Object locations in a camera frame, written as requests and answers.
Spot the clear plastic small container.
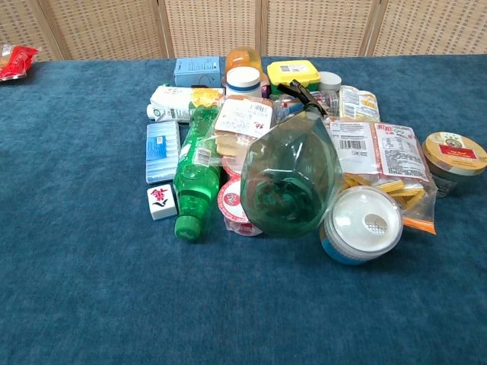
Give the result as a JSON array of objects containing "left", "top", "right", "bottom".
[{"left": 314, "top": 90, "right": 340, "bottom": 115}]

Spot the white mahjong tile block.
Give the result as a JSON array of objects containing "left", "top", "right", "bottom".
[{"left": 146, "top": 183, "right": 179, "bottom": 221}]

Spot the yellow lidded box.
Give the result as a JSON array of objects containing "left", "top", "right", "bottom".
[{"left": 266, "top": 60, "right": 321, "bottom": 94}]

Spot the woven rattan folding screen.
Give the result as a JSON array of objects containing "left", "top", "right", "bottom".
[{"left": 0, "top": 0, "right": 487, "bottom": 62}]

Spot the gold lid green tin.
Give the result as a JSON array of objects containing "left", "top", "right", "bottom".
[{"left": 421, "top": 131, "right": 487, "bottom": 199}]

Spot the red snack packet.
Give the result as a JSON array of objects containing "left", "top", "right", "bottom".
[{"left": 0, "top": 43, "right": 40, "bottom": 81}]

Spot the white round lid jar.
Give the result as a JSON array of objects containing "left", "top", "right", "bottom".
[{"left": 317, "top": 71, "right": 342, "bottom": 93}]

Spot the white milk carton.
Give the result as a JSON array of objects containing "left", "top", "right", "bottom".
[{"left": 146, "top": 85, "right": 225, "bottom": 124}]

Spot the blue tissue pack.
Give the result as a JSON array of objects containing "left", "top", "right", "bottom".
[{"left": 145, "top": 120, "right": 181, "bottom": 185}]

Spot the bag of yellow crackers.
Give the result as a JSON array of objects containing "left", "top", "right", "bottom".
[{"left": 327, "top": 119, "right": 438, "bottom": 236}]

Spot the yellow white snack packet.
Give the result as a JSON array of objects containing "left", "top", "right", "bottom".
[{"left": 338, "top": 84, "right": 381, "bottom": 123}]

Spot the red white yogurt cup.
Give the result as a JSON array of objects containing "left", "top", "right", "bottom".
[{"left": 216, "top": 177, "right": 264, "bottom": 237}]

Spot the orange lidded jar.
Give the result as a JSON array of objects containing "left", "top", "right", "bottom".
[{"left": 224, "top": 46, "right": 263, "bottom": 75}]

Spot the packaged sandwich bread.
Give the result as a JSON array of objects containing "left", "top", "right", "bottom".
[{"left": 205, "top": 94, "right": 275, "bottom": 168}]

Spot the blue tablecloth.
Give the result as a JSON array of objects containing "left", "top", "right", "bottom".
[{"left": 0, "top": 54, "right": 487, "bottom": 365}]

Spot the light blue carton box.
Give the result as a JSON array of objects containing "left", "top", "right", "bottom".
[{"left": 173, "top": 56, "right": 222, "bottom": 88}]

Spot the white lid blue cup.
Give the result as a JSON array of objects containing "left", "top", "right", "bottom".
[{"left": 319, "top": 186, "right": 404, "bottom": 266}]

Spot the green plastic soda bottle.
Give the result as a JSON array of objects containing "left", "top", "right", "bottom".
[{"left": 173, "top": 104, "right": 222, "bottom": 242}]

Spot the large clear green bottle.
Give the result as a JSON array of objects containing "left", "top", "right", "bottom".
[{"left": 240, "top": 79, "right": 344, "bottom": 238}]

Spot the white jar with blue band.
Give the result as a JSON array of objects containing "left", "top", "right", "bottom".
[{"left": 225, "top": 66, "right": 263, "bottom": 98}]

